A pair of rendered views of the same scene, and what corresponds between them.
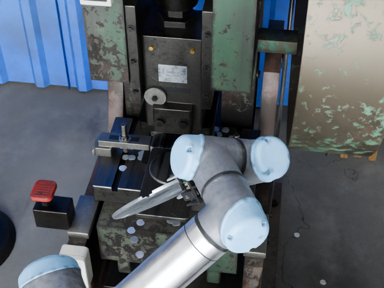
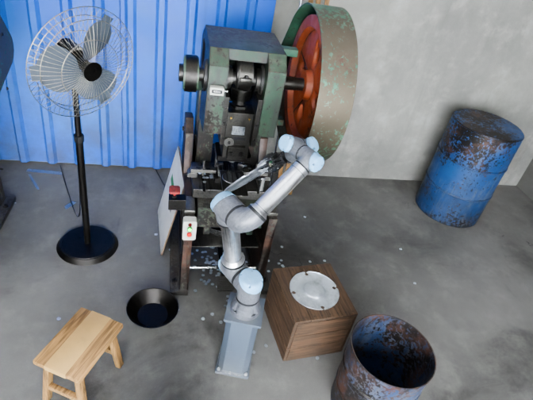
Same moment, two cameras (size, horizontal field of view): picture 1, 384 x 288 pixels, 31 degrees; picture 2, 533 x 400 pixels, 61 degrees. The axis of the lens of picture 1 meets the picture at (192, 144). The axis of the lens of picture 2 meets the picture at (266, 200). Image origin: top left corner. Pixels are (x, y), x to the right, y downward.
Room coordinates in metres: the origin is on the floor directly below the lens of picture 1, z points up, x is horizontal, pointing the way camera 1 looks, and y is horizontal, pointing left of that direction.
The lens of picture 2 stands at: (-0.74, 0.76, 2.21)
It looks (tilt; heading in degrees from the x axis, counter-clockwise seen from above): 35 degrees down; 335
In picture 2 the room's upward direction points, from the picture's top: 12 degrees clockwise
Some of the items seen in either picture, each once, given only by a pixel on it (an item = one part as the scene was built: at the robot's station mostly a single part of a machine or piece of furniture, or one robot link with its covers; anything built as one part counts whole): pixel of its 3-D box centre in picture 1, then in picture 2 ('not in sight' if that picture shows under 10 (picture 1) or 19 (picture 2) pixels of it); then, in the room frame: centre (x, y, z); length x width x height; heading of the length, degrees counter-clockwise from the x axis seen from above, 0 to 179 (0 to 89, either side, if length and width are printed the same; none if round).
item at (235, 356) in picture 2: not in sight; (239, 336); (0.64, 0.12, 0.23); 0.19 x 0.19 x 0.45; 66
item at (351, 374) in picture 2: not in sight; (377, 377); (0.26, -0.52, 0.24); 0.42 x 0.42 x 0.48
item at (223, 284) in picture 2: not in sight; (220, 259); (1.32, 0.05, 0.14); 0.59 x 0.10 x 0.05; 172
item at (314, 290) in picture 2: not in sight; (314, 290); (0.78, -0.35, 0.35); 0.29 x 0.29 x 0.01
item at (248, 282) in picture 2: not in sight; (249, 285); (0.65, 0.12, 0.62); 0.13 x 0.12 x 0.14; 19
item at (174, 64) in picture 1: (175, 72); (236, 131); (1.41, 0.04, 1.04); 0.17 x 0.15 x 0.30; 172
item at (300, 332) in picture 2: not in sight; (307, 309); (0.78, -0.35, 0.18); 0.40 x 0.38 x 0.35; 179
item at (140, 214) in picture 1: (170, 197); (232, 191); (1.28, 0.06, 0.72); 0.25 x 0.14 x 0.14; 172
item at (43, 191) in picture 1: (45, 198); (174, 194); (1.27, 0.39, 0.72); 0.07 x 0.06 x 0.08; 172
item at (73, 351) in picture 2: not in sight; (82, 362); (0.68, 0.90, 0.16); 0.34 x 0.24 x 0.34; 144
